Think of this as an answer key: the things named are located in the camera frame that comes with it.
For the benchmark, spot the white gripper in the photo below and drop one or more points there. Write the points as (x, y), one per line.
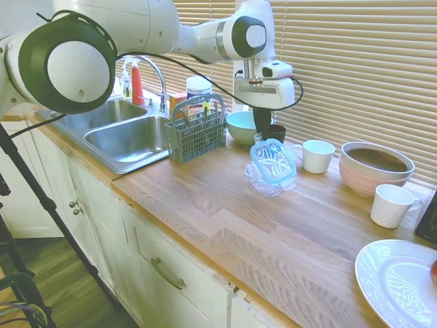
(266, 92)

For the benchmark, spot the clear lid with teal rim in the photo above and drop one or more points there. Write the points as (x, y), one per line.
(273, 160)

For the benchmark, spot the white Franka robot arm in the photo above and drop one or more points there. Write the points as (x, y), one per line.
(68, 68)

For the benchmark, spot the clear glass food container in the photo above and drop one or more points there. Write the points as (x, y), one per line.
(264, 188)

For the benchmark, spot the dark green cup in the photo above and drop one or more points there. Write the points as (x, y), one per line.
(279, 134)

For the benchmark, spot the mint green bowl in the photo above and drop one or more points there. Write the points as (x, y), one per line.
(240, 128)

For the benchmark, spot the large white mug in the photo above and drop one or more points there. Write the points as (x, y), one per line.
(317, 157)

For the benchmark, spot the grey plastic cutlery basket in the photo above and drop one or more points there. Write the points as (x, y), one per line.
(196, 140)

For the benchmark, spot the white wipes canister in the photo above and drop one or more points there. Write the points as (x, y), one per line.
(199, 89)

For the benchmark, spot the orange cardboard box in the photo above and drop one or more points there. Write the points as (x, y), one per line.
(178, 100)

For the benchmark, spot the wide beige window blinds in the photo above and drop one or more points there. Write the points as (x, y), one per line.
(358, 68)

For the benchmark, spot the chrome sink sprayer knob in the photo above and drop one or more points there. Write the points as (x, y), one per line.
(150, 103)

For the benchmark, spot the chrome kitchen faucet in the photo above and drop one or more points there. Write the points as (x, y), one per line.
(158, 73)

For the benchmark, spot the pink bowl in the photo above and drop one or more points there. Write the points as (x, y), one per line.
(362, 182)

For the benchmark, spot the beige bowl with brown inside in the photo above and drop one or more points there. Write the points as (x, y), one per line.
(375, 160)

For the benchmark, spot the red spray bottle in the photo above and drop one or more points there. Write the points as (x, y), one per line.
(137, 87)

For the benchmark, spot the stainless steel sink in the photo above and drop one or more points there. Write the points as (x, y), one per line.
(126, 140)

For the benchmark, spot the clear soap dispenser bottle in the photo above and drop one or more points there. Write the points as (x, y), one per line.
(126, 87)

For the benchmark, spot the small white cup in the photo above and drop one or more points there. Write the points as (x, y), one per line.
(391, 206)

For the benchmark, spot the black toaster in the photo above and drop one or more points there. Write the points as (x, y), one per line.
(428, 222)

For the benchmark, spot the white kitchen cabinet run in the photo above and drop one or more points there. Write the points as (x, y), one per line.
(102, 239)

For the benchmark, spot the round metal cabinet knob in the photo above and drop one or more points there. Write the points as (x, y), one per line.
(75, 207)

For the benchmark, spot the white dinner plate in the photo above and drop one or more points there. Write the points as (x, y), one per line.
(392, 283)

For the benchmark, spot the red apple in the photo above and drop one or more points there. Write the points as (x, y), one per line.
(434, 271)

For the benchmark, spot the green clamp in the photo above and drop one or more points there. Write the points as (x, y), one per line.
(30, 297)

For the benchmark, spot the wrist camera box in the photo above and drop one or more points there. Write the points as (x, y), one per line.
(277, 69)

